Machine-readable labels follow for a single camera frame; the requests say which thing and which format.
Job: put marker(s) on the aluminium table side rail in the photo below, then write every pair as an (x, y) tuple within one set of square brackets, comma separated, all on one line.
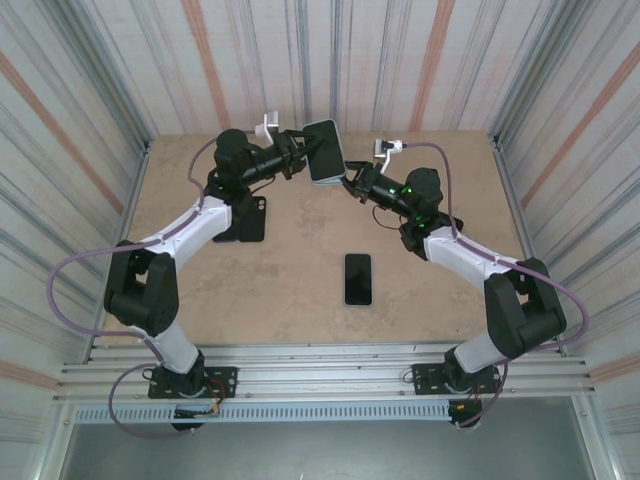
[(503, 170), (142, 170)]

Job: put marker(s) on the aluminium frame post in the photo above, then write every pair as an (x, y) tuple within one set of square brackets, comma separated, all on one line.
[(106, 75), (532, 75)]

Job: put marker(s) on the black base connector module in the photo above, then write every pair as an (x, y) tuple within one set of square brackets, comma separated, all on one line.
[(187, 426), (467, 412)]

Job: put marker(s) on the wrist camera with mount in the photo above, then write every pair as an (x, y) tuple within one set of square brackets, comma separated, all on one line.
[(392, 146), (272, 119)]

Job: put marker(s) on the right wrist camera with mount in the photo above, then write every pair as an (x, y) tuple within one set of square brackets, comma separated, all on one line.
[(392, 146)]

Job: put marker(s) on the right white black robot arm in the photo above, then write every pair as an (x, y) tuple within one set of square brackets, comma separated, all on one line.
[(465, 250)]

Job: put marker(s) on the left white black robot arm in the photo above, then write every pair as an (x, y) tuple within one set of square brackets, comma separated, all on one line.
[(190, 225)]

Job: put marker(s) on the black phone case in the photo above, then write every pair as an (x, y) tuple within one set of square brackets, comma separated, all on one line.
[(254, 222)]

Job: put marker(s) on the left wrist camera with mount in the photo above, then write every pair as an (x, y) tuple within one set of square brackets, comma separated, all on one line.
[(272, 119)]

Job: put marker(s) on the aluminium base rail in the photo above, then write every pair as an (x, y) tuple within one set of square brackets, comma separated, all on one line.
[(325, 372)]

